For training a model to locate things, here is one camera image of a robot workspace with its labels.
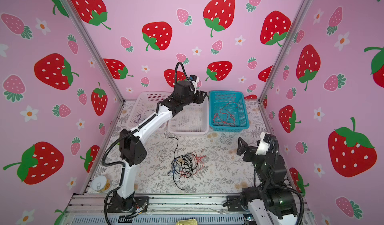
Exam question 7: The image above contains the red black cable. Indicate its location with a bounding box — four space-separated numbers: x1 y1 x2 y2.
212 101 240 127

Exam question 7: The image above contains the blue cable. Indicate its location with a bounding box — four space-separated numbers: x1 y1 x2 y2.
133 109 157 124

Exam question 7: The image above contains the black cable bundle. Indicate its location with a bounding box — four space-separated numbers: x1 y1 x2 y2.
166 136 208 192

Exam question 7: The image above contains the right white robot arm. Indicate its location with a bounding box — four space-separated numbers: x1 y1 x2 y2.
223 134 305 225

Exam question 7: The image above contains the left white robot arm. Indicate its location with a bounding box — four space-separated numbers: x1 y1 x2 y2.
102 62 207 215

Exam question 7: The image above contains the middle white plastic basket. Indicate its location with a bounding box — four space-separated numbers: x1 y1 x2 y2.
167 97 209 136

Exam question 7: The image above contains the white plastic basket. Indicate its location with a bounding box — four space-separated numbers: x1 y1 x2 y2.
126 91 171 129
167 97 209 136

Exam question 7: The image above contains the teal plastic basket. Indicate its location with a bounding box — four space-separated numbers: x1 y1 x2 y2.
209 90 250 133

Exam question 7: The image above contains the left white plastic basket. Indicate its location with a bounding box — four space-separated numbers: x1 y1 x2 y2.
126 91 171 129

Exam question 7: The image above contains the gold foil object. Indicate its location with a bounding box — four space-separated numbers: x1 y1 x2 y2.
176 219 198 225

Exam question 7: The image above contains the yellow tape roll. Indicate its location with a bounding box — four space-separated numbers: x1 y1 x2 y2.
91 176 111 193

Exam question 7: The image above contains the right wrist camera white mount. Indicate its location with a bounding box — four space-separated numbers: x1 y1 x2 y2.
256 132 272 156

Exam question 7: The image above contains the aluminium front rail base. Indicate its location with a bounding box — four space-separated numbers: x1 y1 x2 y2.
64 192 301 225

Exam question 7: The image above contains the aluminium corner post right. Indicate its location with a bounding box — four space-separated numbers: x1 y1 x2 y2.
259 0 313 103

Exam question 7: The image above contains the aluminium corner post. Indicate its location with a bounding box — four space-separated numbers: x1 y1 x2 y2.
60 0 125 104
259 0 313 103

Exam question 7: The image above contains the aluminium corner post left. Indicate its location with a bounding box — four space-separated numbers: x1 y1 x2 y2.
60 0 125 104

